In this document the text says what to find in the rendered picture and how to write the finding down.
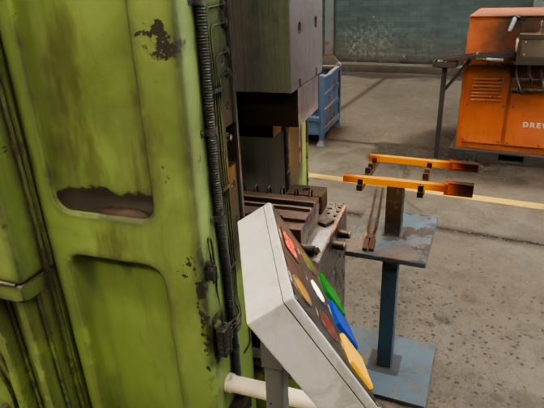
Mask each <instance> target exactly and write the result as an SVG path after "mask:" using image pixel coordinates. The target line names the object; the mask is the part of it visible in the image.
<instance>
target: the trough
mask: <svg viewBox="0 0 544 408"><path fill-rule="evenodd" d="M244 201H249V202H264V203H268V202H269V203H271V204H279V205H287V206H302V207H310V208H311V211H312V209H313V204H314V203H311V202H296V201H288V200H280V199H272V198H256V197H248V196H244Z"/></svg>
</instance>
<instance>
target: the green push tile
mask: <svg viewBox="0 0 544 408"><path fill-rule="evenodd" d="M319 277H320V280H321V283H322V286H323V288H324V291H325V294H326V295H327V296H328V298H329V299H330V300H332V301H333V302H334V304H335V305H336V307H337V308H338V310H339V311H340V313H341V314H342V315H343V316H345V313H344V310H343V308H342V305H341V302H340V299H339V298H338V295H337V293H336V292H335V290H334V289H333V288H332V287H331V285H330V284H329V282H328V281H327V279H326V278H325V276H324V275H323V274H322V273H319Z"/></svg>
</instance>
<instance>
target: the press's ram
mask: <svg viewBox="0 0 544 408"><path fill-rule="evenodd" d="M230 7H231V19H232V42H233V53H234V65H235V76H236V91H238V92H264V93H289V94H291V93H292V92H294V91H295V90H297V89H298V88H299V87H301V86H303V85H304V84H305V83H306V82H307V81H309V80H310V79H312V78H313V77H315V76H316V75H317V74H319V73H321V72H322V0H230Z"/></svg>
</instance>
